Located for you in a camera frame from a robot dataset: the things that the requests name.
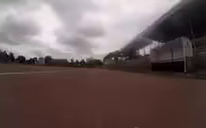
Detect red running track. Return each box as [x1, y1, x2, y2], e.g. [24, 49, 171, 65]
[0, 65, 206, 128]

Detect low distant buildings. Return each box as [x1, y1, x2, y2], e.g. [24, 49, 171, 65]
[37, 56, 105, 68]

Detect row of trees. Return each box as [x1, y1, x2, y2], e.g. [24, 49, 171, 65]
[0, 48, 105, 68]

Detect grandstand with dark roof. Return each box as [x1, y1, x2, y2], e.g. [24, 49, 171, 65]
[103, 0, 206, 80]

